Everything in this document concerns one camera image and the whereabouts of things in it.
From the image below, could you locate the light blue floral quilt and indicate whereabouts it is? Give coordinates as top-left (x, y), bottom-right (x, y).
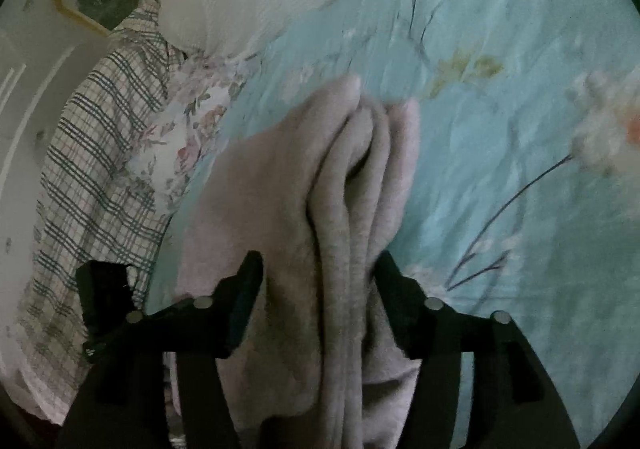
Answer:
top-left (149, 0), bottom-right (639, 446)

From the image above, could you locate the white floral pillow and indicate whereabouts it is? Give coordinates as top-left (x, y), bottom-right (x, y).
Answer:
top-left (120, 53), bottom-right (248, 216)

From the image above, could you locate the green plaid blanket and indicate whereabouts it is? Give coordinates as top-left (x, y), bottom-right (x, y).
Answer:
top-left (16, 0), bottom-right (183, 424)

